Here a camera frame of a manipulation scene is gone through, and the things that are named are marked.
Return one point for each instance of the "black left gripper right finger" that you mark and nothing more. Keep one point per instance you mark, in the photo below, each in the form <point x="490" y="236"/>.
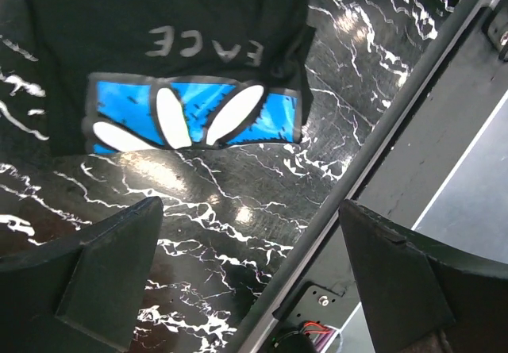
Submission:
<point x="419" y="294"/>

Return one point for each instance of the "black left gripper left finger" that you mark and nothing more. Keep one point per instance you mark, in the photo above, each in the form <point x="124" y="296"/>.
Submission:
<point x="81" y="292"/>

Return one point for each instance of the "black daisy print t-shirt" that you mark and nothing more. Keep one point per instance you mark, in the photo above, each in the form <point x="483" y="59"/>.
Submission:
<point x="133" y="75"/>

